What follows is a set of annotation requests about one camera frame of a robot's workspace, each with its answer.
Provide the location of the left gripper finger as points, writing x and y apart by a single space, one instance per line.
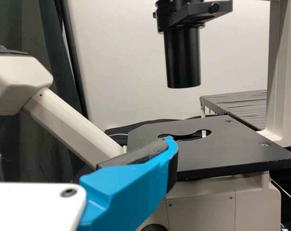
126 187

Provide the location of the cream microscope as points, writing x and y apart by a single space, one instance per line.
231 149

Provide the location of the black platform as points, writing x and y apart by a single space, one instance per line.
241 106

